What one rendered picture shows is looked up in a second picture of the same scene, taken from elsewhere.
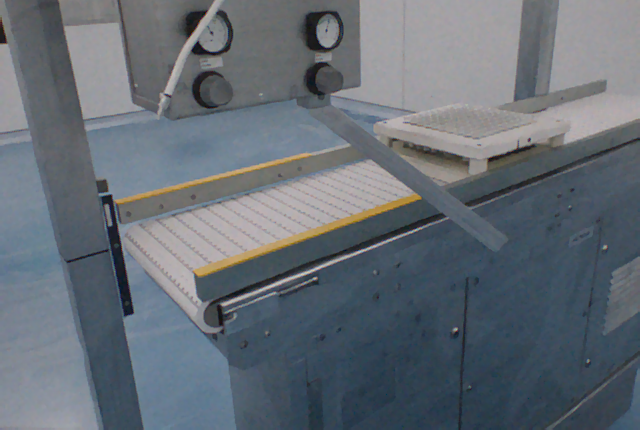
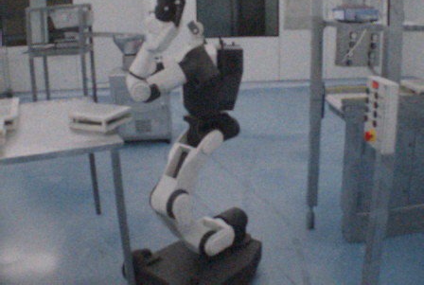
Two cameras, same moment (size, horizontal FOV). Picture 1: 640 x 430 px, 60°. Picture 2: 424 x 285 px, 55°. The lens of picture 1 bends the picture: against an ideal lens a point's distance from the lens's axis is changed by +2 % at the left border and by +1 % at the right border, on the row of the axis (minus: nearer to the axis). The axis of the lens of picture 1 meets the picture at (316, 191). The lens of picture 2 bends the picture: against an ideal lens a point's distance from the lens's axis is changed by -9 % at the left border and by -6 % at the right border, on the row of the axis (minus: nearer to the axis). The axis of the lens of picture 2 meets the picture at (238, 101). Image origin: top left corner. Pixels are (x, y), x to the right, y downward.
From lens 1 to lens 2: 1.83 m
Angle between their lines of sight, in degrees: 28
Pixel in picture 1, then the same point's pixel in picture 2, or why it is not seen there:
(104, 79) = (307, 59)
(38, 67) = (316, 55)
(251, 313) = (350, 110)
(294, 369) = (359, 133)
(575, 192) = not seen: outside the picture
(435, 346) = (402, 146)
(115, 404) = (314, 141)
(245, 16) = (357, 51)
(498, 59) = not seen: outside the picture
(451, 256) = (405, 115)
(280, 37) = (362, 55)
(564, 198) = not seen: outside the picture
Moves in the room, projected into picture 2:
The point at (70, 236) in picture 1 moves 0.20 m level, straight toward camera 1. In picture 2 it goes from (314, 94) to (319, 101)
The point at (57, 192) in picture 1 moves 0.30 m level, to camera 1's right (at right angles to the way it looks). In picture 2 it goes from (313, 82) to (363, 87)
